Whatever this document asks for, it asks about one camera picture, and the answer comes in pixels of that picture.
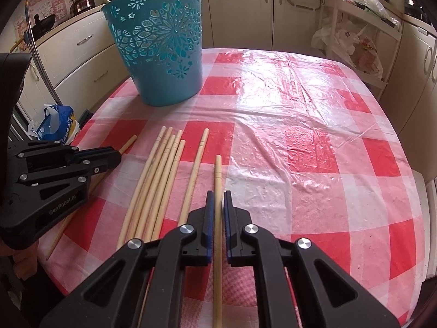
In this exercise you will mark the white plastic bag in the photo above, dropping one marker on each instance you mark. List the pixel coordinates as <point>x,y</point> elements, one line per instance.
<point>346,38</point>

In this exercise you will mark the white shelf rack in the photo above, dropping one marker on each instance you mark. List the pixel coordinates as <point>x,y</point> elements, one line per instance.
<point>375,55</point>

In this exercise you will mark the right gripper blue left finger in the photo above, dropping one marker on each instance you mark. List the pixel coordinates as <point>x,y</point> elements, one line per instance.
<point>208,227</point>

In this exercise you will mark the steel kettle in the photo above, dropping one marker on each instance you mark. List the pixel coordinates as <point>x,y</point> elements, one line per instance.
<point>80,6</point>

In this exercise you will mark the teal perforated plastic basket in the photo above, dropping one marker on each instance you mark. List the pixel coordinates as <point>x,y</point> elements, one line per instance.
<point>160,43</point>

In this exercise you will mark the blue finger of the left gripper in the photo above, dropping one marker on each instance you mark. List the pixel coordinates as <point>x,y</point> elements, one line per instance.
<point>86,163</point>

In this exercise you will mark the red white checkered tablecloth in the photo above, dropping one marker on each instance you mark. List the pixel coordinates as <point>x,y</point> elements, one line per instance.
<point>305,148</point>

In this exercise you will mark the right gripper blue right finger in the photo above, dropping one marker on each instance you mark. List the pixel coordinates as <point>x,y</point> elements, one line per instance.
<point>231,225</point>

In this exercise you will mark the blue plastic bag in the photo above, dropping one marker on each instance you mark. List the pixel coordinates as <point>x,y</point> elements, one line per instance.
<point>54,123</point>

